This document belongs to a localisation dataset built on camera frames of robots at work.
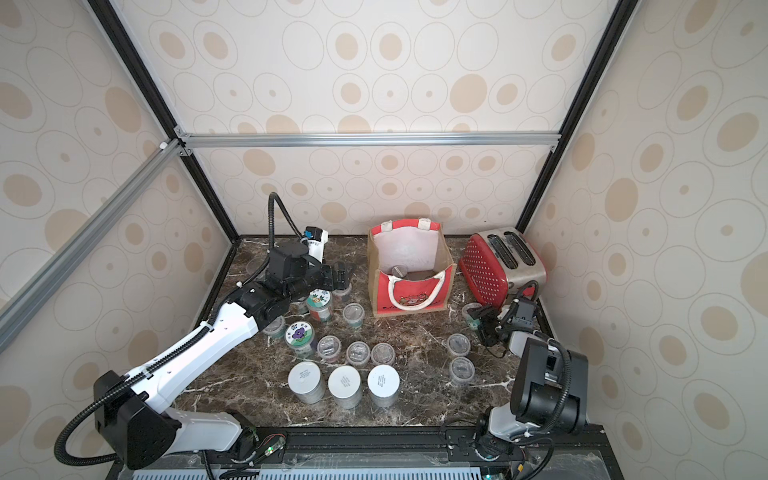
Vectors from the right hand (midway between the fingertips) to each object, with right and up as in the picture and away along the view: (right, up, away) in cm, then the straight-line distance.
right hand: (485, 318), depth 93 cm
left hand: (-39, +17, -18) cm, 47 cm away
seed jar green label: (-41, +1, -1) cm, 41 cm away
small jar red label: (-47, -7, -8) cm, 48 cm away
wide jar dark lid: (-31, -14, -18) cm, 38 cm away
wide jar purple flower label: (-55, -3, -8) cm, 56 cm away
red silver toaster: (+2, +17, -5) cm, 18 cm away
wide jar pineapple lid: (-52, +5, -1) cm, 52 cm away
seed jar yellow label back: (-5, -1, -1) cm, 5 cm away
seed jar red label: (-10, -7, -7) cm, 14 cm away
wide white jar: (-51, -13, -17) cm, 55 cm away
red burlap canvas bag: (-22, +16, +13) cm, 31 cm away
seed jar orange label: (-39, -8, -9) cm, 41 cm away
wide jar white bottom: (-41, -13, -18) cm, 47 cm away
